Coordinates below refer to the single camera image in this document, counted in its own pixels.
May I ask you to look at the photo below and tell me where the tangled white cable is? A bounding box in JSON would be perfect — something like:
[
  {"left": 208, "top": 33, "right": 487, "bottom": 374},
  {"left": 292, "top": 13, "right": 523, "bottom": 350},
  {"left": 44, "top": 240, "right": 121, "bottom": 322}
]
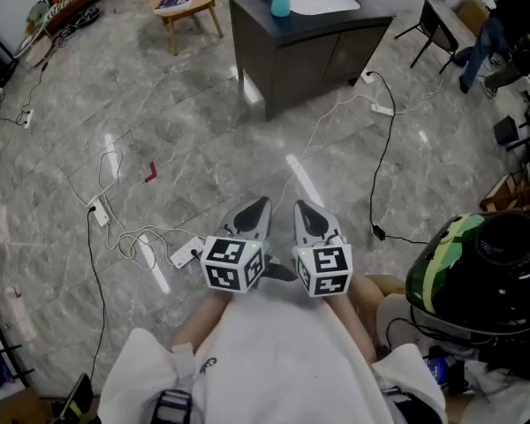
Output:
[{"left": 55, "top": 150, "right": 204, "bottom": 261}]

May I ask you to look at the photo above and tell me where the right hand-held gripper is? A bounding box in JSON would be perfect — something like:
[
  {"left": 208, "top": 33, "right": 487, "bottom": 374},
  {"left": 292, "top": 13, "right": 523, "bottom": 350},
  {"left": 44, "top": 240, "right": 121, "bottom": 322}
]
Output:
[{"left": 291, "top": 200, "right": 353, "bottom": 299}]

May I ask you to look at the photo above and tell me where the black chair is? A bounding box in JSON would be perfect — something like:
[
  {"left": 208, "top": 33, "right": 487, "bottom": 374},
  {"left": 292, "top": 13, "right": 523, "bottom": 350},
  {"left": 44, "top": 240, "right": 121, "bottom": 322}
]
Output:
[{"left": 395, "top": 0, "right": 460, "bottom": 74}]

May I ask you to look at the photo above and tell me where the person's right forearm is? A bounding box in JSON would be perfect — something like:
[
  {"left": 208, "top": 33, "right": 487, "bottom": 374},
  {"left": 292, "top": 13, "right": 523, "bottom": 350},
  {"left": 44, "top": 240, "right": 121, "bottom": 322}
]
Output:
[{"left": 330, "top": 274, "right": 381, "bottom": 364}]

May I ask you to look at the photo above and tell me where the person's left forearm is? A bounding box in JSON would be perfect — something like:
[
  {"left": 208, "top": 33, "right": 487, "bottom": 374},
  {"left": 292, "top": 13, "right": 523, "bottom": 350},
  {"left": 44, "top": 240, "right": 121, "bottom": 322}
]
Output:
[{"left": 170, "top": 288, "right": 231, "bottom": 353}]

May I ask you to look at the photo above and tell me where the brown cardboard box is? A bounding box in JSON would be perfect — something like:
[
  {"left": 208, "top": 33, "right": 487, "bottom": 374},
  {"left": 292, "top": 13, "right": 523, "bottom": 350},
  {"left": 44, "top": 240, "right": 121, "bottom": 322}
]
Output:
[
  {"left": 457, "top": 0, "right": 491, "bottom": 35},
  {"left": 0, "top": 389, "right": 50, "bottom": 424}
]

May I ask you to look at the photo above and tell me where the dark sink cabinet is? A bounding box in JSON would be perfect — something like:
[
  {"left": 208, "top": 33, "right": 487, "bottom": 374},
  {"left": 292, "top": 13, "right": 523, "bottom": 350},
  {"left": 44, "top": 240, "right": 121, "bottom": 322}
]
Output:
[{"left": 224, "top": 0, "right": 397, "bottom": 122}]

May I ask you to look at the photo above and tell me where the black bag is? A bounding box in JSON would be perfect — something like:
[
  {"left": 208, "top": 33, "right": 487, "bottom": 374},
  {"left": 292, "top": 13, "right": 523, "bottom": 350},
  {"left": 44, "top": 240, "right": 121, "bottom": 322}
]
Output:
[{"left": 50, "top": 372, "right": 95, "bottom": 424}]

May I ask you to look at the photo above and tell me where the black cable bundle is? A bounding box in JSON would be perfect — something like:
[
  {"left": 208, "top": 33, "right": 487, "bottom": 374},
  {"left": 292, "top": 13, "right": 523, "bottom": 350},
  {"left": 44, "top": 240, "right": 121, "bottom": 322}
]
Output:
[{"left": 69, "top": 6, "right": 102, "bottom": 29}]

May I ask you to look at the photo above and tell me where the black power cable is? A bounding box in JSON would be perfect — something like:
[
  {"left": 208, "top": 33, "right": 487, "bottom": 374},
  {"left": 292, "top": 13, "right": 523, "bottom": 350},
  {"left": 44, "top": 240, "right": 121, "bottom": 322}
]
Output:
[
  {"left": 86, "top": 208, "right": 110, "bottom": 373},
  {"left": 365, "top": 71, "right": 430, "bottom": 246},
  {"left": 0, "top": 59, "right": 50, "bottom": 125}
]

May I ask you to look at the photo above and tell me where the white power cable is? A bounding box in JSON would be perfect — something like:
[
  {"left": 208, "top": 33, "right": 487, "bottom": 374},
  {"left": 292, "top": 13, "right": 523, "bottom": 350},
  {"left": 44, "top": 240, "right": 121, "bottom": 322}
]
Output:
[
  {"left": 278, "top": 93, "right": 375, "bottom": 207},
  {"left": 392, "top": 75, "right": 447, "bottom": 117}
]

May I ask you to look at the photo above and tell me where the black box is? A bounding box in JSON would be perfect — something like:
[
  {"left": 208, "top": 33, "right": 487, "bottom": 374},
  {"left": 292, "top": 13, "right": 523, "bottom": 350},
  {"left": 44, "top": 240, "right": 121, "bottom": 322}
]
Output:
[{"left": 493, "top": 115, "right": 520, "bottom": 147}]

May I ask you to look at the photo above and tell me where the person's white top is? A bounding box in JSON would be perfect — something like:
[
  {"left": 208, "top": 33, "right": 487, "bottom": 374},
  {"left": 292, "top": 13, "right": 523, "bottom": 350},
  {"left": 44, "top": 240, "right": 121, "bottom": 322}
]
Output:
[{"left": 97, "top": 276, "right": 447, "bottom": 424}]

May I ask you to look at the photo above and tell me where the pale green cloth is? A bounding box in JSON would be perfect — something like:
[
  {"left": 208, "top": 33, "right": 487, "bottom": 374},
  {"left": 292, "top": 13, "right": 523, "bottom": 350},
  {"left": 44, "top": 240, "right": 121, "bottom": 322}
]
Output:
[{"left": 26, "top": 0, "right": 50, "bottom": 27}]

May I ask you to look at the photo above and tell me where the black harness strap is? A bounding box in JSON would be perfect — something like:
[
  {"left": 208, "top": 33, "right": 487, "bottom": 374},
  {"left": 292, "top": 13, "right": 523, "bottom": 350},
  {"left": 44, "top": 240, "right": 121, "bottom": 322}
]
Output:
[
  {"left": 149, "top": 389, "right": 193, "bottom": 424},
  {"left": 382, "top": 384, "right": 432, "bottom": 424}
]

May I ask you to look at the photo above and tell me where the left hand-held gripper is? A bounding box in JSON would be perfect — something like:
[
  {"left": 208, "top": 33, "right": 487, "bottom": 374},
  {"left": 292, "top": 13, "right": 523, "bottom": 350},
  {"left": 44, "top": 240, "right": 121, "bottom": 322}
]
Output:
[{"left": 201, "top": 197, "right": 273, "bottom": 294}]

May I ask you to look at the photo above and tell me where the wooden crate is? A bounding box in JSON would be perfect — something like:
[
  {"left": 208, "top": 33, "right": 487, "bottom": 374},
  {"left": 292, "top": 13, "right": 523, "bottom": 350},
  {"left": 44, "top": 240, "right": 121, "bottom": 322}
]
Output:
[{"left": 480, "top": 170, "right": 530, "bottom": 214}]

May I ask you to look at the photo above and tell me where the black green helmet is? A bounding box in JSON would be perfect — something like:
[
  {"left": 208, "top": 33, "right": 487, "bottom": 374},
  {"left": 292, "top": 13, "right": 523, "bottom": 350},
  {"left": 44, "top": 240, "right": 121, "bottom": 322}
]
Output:
[{"left": 405, "top": 211, "right": 530, "bottom": 340}]

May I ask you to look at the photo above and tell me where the dark blue book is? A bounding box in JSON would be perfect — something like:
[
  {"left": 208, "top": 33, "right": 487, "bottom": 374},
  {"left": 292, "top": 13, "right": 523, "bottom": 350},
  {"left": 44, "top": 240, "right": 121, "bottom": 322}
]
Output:
[{"left": 153, "top": 0, "right": 195, "bottom": 16}]

